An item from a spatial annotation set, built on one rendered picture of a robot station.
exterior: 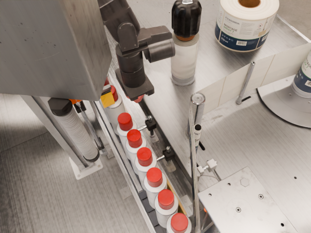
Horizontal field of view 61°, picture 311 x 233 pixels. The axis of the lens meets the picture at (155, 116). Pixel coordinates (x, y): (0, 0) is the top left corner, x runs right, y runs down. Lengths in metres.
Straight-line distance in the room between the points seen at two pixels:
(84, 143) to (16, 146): 0.51
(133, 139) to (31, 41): 0.33
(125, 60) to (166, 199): 0.30
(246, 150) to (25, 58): 0.65
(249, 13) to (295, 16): 1.87
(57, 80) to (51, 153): 0.56
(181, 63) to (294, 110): 0.39
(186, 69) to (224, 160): 0.31
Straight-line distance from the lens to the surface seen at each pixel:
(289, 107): 0.94
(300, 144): 0.90
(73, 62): 0.35
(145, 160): 0.57
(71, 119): 0.45
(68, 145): 0.73
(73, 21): 0.32
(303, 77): 0.93
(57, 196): 0.87
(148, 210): 0.75
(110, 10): 0.52
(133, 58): 0.57
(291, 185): 0.83
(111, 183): 0.84
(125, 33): 0.53
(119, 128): 0.66
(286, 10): 2.89
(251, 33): 1.02
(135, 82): 0.63
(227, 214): 0.49
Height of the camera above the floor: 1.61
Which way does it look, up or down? 58 degrees down
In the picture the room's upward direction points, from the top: 5 degrees counter-clockwise
